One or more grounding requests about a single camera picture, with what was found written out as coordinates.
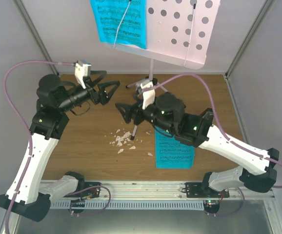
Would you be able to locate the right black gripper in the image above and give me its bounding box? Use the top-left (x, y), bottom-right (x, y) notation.
top-left (116, 92), bottom-right (175, 134)

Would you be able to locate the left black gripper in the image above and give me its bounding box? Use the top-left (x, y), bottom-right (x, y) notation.
top-left (59, 70), bottom-right (121, 112)

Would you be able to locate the cyan sheet music page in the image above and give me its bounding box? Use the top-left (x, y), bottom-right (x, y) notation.
top-left (90, 0), bottom-right (147, 49)
top-left (155, 131), bottom-right (195, 169)

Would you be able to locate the white music stand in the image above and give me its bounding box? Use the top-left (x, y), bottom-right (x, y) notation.
top-left (106, 0), bottom-right (222, 140)

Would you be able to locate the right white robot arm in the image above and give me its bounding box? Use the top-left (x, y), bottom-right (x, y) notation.
top-left (115, 93), bottom-right (279, 197)

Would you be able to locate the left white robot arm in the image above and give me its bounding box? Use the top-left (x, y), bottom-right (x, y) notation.
top-left (0, 71), bottom-right (121, 222)

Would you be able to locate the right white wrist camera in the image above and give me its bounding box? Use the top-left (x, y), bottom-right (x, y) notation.
top-left (136, 79), bottom-right (156, 110)

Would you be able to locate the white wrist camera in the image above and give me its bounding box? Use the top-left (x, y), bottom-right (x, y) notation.
top-left (74, 60), bottom-right (91, 89)
top-left (136, 79), bottom-right (156, 110)

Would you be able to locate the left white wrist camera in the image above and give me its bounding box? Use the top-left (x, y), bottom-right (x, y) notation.
top-left (74, 60), bottom-right (91, 89)

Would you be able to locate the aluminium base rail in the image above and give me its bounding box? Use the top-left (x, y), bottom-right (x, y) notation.
top-left (50, 181), bottom-right (275, 211)

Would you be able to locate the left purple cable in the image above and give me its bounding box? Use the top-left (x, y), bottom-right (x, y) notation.
top-left (3, 60), bottom-right (77, 234)

